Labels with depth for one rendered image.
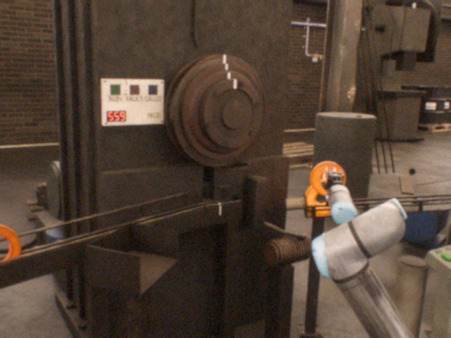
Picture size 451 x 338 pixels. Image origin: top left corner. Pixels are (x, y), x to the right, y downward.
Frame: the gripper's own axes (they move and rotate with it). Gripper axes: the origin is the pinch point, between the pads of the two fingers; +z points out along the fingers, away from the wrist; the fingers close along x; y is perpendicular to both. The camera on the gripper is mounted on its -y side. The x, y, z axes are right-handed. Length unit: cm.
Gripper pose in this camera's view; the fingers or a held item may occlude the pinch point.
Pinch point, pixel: (328, 174)
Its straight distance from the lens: 215.6
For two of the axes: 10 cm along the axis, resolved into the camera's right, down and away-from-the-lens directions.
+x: -10.0, -0.4, 0.1
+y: 0.2, -8.8, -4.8
